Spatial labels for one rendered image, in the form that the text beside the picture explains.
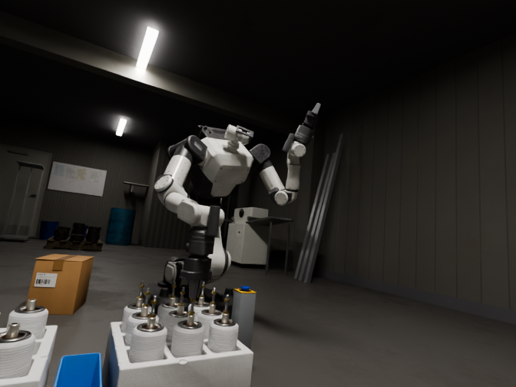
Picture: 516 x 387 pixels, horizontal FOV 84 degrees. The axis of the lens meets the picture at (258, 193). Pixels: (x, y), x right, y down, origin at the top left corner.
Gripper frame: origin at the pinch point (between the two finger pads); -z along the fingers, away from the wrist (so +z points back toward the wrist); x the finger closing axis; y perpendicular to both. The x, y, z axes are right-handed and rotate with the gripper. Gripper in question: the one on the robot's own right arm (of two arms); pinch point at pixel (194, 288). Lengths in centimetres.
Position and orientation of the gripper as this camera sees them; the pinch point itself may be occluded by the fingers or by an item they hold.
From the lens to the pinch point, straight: 97.9
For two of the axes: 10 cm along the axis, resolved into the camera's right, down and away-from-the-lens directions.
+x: 4.5, 1.7, 8.7
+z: 1.0, -9.8, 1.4
